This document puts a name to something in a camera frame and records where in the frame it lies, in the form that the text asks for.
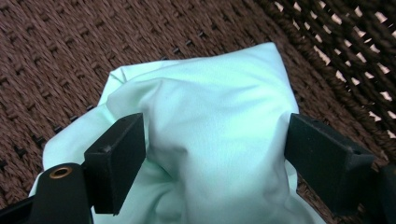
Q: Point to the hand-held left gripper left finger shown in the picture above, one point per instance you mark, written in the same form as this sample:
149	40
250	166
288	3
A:
115	161

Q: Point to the brown woven basket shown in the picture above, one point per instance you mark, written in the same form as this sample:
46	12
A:
62	46

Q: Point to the mint green t-shirt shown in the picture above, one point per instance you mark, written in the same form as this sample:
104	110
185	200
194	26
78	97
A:
214	124

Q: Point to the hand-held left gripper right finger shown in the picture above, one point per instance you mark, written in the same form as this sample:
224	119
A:
330	165

